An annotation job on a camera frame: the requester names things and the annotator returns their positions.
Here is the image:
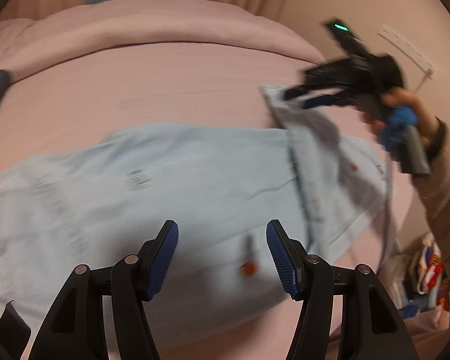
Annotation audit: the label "dark cloth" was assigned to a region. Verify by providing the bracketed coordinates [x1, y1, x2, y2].
[0, 299, 32, 360]

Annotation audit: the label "pink duvet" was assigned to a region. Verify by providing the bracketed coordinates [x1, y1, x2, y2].
[0, 0, 316, 83]

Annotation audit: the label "person's right forearm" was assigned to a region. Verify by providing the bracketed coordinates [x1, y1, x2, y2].
[410, 131, 450, 276]

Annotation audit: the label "light blue denim pants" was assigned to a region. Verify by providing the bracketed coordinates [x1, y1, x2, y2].
[0, 84, 398, 346]

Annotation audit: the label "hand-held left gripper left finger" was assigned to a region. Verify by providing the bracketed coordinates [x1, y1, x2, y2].
[28, 220, 179, 360]

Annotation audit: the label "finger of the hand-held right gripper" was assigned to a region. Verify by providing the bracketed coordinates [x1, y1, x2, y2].
[283, 82, 361, 110]
[303, 58, 361, 85]

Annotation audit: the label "pink bed sheet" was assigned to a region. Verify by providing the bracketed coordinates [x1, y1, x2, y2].
[0, 41, 417, 360]

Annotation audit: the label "person's right hand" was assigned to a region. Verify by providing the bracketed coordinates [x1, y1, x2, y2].
[363, 87, 440, 148]

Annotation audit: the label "colourful printed bag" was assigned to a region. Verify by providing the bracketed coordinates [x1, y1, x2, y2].
[394, 232, 450, 316]

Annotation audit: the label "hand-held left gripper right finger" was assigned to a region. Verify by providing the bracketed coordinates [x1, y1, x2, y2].
[266, 219, 421, 360]

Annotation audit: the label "white power strip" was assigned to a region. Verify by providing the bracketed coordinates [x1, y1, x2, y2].
[377, 24, 436, 81]

